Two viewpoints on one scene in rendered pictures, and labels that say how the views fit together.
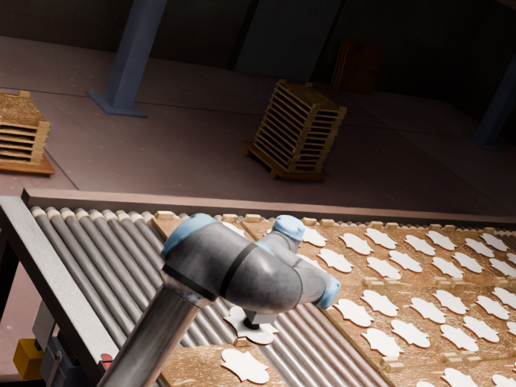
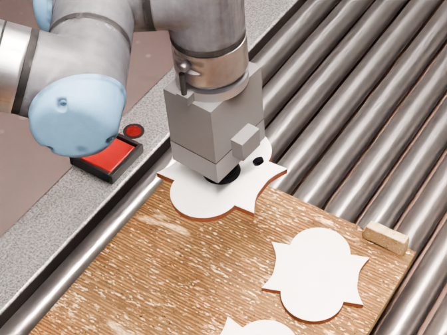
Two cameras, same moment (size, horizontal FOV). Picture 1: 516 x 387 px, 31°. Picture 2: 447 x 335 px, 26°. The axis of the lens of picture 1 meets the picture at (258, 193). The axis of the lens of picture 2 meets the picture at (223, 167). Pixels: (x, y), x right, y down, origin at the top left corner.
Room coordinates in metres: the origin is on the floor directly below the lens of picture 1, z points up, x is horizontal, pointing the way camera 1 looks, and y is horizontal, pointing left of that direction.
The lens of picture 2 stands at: (1.79, -0.82, 1.93)
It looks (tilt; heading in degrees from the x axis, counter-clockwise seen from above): 47 degrees down; 74
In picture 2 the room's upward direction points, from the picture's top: straight up
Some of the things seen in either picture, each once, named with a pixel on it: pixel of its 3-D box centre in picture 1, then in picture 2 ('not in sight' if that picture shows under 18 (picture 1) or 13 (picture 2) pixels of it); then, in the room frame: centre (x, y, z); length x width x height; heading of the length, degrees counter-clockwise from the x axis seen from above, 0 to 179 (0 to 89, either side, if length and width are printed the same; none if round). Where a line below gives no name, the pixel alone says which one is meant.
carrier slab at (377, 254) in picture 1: (381, 253); not in sight; (3.20, -0.52, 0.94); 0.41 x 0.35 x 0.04; 42
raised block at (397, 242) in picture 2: (243, 341); (386, 237); (2.21, -0.12, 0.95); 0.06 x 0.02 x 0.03; 132
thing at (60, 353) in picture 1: (67, 369); not in sight; (2.04, 0.29, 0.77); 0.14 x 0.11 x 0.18; 42
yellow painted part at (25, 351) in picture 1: (40, 336); not in sight; (2.17, 0.41, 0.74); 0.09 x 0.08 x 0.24; 42
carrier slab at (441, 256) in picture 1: (443, 254); not in sight; (3.44, -0.78, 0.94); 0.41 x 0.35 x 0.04; 43
